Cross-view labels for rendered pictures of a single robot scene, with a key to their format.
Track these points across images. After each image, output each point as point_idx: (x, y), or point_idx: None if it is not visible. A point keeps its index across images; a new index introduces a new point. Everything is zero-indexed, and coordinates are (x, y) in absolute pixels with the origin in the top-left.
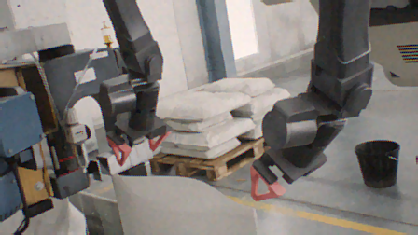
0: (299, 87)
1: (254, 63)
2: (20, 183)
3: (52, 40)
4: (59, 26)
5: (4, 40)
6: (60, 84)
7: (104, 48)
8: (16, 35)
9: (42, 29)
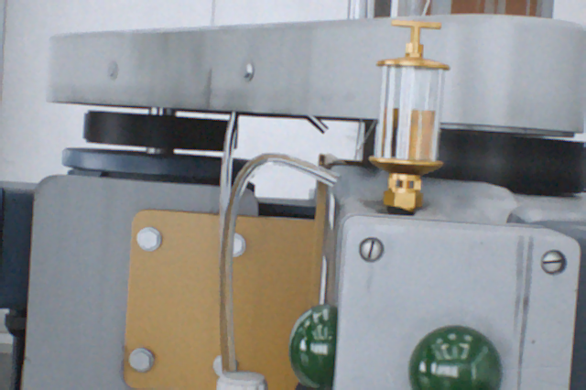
0: None
1: None
2: (10, 386)
3: (303, 87)
4: (378, 31)
5: (109, 55)
6: (320, 280)
7: (344, 180)
8: (148, 47)
9: (264, 36)
